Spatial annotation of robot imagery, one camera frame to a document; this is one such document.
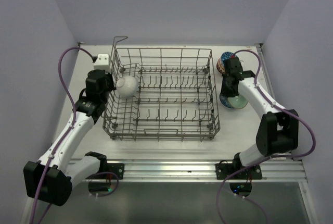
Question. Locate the pale green ceramic bowl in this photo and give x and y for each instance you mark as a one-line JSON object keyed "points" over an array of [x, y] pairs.
{"points": [[237, 102]]}

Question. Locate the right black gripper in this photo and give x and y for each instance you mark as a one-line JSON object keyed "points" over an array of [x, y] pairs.
{"points": [[225, 91]]}

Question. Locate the white ribbed ceramic bowl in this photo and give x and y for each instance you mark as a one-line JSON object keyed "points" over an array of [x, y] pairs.
{"points": [[127, 86]]}

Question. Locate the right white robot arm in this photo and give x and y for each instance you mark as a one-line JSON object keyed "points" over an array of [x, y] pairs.
{"points": [[277, 132]]}

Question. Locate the aluminium mounting rail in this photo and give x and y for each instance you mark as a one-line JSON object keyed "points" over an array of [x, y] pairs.
{"points": [[204, 171]]}

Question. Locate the white bowl dark stripes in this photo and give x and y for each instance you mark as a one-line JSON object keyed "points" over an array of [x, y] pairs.
{"points": [[220, 67]]}

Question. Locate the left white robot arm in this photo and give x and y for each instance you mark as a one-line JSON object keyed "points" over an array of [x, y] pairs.
{"points": [[51, 178]]}

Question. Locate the blue floral white bowl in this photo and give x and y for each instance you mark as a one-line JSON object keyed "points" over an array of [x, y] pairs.
{"points": [[224, 101]]}

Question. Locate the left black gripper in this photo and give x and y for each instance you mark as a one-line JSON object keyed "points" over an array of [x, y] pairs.
{"points": [[109, 76]]}

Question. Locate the red diamond pattern bowl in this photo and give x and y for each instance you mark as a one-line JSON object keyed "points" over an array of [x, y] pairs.
{"points": [[225, 56]]}

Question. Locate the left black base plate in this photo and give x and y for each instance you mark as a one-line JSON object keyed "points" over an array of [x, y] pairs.
{"points": [[116, 168]]}

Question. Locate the grey wire dish rack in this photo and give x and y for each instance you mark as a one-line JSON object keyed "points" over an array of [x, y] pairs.
{"points": [[176, 96]]}

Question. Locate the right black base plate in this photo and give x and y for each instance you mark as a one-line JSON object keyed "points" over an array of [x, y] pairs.
{"points": [[238, 170]]}

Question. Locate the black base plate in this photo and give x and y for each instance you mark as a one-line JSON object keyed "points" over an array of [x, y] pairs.
{"points": [[116, 168], [238, 170]]}

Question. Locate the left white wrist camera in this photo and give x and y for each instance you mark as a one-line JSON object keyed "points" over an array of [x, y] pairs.
{"points": [[102, 62]]}

